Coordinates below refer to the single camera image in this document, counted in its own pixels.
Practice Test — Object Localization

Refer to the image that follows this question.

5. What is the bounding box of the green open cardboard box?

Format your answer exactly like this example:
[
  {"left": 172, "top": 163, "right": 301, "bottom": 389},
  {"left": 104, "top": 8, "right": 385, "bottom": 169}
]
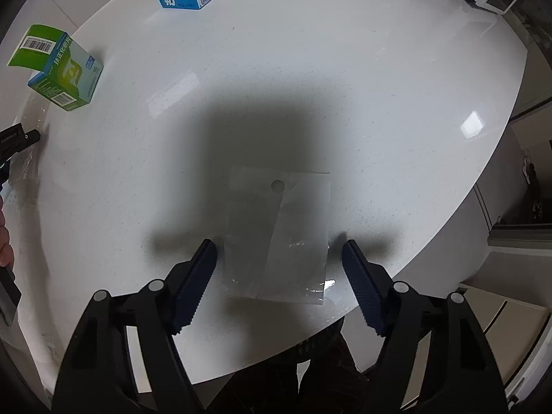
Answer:
[{"left": 8, "top": 24, "right": 104, "bottom": 111}]

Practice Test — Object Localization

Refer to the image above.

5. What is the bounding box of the clear plastic zip bag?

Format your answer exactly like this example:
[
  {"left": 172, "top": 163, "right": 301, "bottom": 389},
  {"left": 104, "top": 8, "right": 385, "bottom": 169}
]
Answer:
[{"left": 223, "top": 166, "right": 331, "bottom": 305}]

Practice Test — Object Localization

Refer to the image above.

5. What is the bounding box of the person's left hand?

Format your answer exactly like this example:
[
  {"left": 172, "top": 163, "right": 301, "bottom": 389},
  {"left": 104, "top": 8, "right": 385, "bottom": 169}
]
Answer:
[{"left": 0, "top": 211, "right": 14, "bottom": 268}]

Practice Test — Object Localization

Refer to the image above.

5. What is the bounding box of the bubble wrap sheet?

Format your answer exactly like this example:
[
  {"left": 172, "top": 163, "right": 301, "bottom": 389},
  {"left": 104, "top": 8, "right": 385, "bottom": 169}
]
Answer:
[{"left": 2, "top": 93, "right": 50, "bottom": 205}]

